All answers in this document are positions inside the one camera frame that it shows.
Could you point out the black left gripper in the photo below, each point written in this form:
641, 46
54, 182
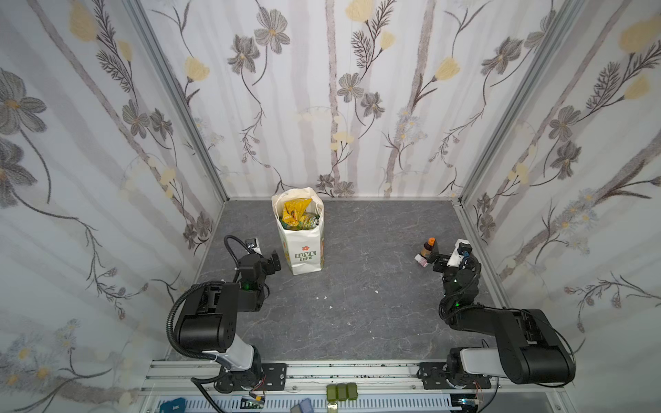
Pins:
269, 263

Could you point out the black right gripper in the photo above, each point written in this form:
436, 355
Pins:
441, 260

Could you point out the white paper shopping bag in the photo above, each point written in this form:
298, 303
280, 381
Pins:
304, 250

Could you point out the yellow chips snack bag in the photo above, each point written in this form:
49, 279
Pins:
296, 206

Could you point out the green Fox's candy bag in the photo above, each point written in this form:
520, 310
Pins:
305, 222

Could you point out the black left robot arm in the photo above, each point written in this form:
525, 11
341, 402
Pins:
203, 325

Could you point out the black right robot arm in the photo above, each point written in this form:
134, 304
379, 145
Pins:
528, 349

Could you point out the small orange capped bottle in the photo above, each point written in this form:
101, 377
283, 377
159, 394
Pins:
428, 248

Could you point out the small pink white object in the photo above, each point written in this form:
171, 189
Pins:
421, 260

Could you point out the blue object at bottom edge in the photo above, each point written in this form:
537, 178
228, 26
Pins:
173, 406

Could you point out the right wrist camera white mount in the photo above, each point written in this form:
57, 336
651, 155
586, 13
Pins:
462, 250

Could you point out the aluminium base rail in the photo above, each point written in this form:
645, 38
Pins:
383, 386

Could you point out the green block on rail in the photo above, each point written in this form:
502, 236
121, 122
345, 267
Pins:
341, 392

